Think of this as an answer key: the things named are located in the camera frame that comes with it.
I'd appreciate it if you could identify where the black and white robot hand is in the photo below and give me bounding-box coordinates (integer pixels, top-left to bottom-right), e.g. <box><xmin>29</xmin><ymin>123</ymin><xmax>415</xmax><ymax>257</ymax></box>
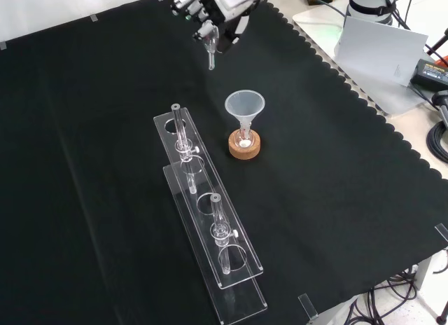
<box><xmin>170</xmin><ymin>0</ymin><xmax>263</xmax><ymax>55</ymax></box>

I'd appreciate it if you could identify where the translucent plastic funnel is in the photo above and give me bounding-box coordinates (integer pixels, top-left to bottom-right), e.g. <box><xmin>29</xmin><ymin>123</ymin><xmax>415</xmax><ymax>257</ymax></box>
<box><xmin>224</xmin><ymin>90</ymin><xmax>266</xmax><ymax>137</ymax></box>

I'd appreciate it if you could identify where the clear acrylic funnel stand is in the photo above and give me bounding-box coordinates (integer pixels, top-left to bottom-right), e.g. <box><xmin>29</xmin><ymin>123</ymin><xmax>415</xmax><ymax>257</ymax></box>
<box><xmin>153</xmin><ymin>102</ymin><xmax>270</xmax><ymax>325</ymax></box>

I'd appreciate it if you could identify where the small round-bottom glass flask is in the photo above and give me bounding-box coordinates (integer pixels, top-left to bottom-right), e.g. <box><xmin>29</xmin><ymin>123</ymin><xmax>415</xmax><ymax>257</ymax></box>
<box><xmin>234</xmin><ymin>123</ymin><xmax>253</xmax><ymax>149</ymax></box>

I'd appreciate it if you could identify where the grey standing card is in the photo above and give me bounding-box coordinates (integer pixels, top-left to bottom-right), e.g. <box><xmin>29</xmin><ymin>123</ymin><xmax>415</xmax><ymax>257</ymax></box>
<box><xmin>334</xmin><ymin>15</ymin><xmax>429</xmax><ymax>88</ymax></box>

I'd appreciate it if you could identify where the pale base board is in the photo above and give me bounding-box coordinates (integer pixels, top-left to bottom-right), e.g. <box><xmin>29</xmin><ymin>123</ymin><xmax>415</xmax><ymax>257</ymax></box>
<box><xmin>292</xmin><ymin>4</ymin><xmax>435</xmax><ymax>116</ymax></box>

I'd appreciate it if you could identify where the black table cloth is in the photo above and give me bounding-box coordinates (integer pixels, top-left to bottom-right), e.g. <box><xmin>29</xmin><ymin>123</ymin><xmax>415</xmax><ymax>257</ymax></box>
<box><xmin>0</xmin><ymin>0</ymin><xmax>448</xmax><ymax>325</ymax></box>

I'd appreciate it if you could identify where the black and red tripod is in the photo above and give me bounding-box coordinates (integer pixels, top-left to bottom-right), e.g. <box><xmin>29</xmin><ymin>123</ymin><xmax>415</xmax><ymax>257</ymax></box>
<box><xmin>424</xmin><ymin>27</ymin><xmax>448</xmax><ymax>66</ymax></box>

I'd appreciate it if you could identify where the black power adapter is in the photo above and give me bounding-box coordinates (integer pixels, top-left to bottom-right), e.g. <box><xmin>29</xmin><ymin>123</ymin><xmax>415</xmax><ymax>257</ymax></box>
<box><xmin>409</xmin><ymin>58</ymin><xmax>448</xmax><ymax>92</ymax></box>

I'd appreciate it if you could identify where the black stop button cable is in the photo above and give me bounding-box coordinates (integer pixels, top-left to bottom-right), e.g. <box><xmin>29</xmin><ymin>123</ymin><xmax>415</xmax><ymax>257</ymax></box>
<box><xmin>282</xmin><ymin>0</ymin><xmax>348</xmax><ymax>17</ymax></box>

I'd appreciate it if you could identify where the cork ring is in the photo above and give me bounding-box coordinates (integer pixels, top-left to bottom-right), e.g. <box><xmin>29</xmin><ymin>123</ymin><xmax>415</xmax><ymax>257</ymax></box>
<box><xmin>228</xmin><ymin>130</ymin><xmax>263</xmax><ymax>160</ymax></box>

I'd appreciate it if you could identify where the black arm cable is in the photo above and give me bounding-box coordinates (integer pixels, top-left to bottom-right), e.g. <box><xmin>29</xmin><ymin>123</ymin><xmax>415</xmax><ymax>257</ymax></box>
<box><xmin>383</xmin><ymin>0</ymin><xmax>411</xmax><ymax>30</ymax></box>

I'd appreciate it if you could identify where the coiled black cable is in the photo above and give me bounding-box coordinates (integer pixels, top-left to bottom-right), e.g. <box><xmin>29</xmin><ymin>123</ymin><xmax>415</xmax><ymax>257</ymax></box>
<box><xmin>426</xmin><ymin>120</ymin><xmax>448</xmax><ymax>162</ymax></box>

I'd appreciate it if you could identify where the black floor cable bundle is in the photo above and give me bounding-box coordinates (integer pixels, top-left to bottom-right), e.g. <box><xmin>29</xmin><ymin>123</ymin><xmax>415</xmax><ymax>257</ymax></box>
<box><xmin>348</xmin><ymin>265</ymin><xmax>421</xmax><ymax>325</ymax></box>

